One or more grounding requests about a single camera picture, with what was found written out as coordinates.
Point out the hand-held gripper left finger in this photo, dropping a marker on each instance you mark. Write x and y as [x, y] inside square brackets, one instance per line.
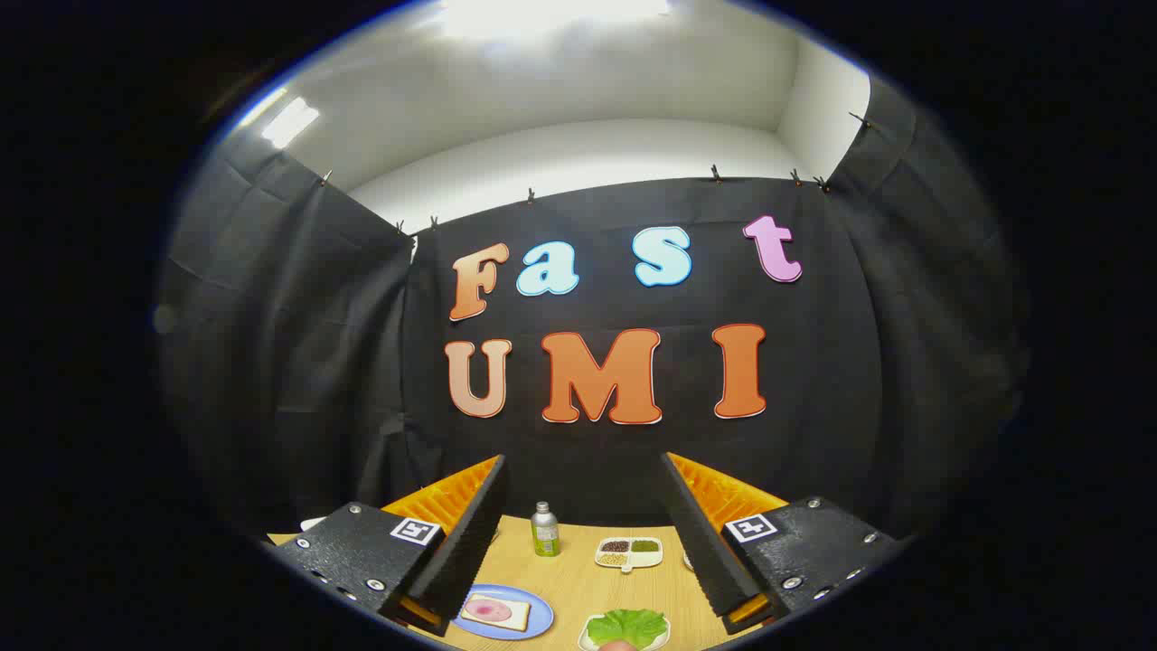
[470, 533]

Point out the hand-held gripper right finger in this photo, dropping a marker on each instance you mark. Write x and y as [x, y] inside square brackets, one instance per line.
[700, 533]

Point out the green lettuce leaf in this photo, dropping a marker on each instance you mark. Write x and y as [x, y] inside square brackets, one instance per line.
[633, 626]

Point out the pile of green beans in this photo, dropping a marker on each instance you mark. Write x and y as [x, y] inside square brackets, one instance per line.
[644, 545]

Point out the white divided dish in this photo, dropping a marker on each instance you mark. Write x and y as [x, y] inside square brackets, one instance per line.
[644, 559]

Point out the silver bottle with green label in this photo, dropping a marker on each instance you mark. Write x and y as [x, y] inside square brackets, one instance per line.
[544, 533]

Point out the pink ham slice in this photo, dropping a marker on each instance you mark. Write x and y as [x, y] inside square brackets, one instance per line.
[488, 610]

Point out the pile of red beans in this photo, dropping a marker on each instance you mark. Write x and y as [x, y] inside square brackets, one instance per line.
[616, 546]

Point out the pile of yellow soybeans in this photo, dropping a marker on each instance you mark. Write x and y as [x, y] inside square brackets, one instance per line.
[613, 559]

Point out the white bread slice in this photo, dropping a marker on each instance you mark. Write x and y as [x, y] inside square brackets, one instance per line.
[517, 619]

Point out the blue round plate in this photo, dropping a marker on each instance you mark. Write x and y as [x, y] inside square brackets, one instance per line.
[540, 615]

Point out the white square plate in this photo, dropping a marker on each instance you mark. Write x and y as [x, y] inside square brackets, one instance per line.
[584, 636]

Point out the black backdrop cloth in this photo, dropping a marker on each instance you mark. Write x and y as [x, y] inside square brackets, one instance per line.
[813, 380]

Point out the row of small black clips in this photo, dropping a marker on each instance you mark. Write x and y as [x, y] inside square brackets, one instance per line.
[716, 173]

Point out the ceiling light panel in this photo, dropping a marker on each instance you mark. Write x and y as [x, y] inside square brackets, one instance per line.
[551, 16]
[289, 122]

